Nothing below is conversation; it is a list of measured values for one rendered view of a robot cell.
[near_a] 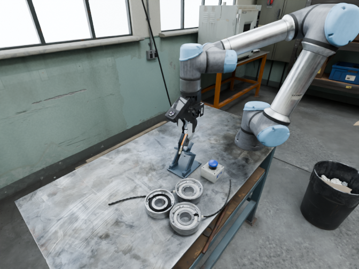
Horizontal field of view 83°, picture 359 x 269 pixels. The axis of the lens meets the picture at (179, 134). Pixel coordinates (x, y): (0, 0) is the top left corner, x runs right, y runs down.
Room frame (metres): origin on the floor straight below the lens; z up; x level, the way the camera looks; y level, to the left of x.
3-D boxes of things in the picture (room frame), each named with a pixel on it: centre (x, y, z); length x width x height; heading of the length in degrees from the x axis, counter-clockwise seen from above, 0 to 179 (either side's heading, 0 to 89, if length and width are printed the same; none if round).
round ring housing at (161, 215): (0.48, 0.07, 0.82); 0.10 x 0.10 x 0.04
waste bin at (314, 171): (1.03, -1.12, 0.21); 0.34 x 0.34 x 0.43
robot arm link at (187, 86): (0.72, -0.04, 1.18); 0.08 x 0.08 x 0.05
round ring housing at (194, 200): (0.54, -0.04, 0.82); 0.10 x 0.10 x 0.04
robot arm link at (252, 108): (0.89, -0.37, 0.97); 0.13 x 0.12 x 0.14; 6
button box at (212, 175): (0.65, -0.14, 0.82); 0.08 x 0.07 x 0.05; 138
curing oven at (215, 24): (3.04, -0.68, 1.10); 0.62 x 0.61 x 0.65; 138
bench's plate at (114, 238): (0.76, 0.00, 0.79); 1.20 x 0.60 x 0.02; 138
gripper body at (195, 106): (0.73, -0.04, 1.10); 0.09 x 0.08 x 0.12; 141
